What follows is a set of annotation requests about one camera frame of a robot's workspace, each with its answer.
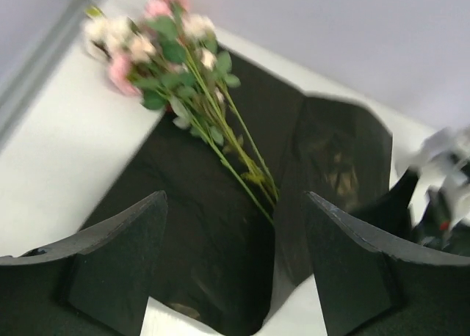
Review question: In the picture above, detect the black wrapping paper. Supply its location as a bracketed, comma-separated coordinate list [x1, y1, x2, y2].
[86, 54, 411, 335]

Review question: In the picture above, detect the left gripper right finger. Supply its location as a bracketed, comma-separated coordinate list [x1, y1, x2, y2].
[303, 192, 469, 335]

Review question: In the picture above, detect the pink white flower bouquet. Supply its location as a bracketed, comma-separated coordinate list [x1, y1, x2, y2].
[82, 0, 279, 219]

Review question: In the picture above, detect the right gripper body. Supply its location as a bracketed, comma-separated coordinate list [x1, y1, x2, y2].
[411, 189, 469, 255]

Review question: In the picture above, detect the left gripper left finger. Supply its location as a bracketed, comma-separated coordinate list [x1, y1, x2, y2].
[1, 191, 167, 335]

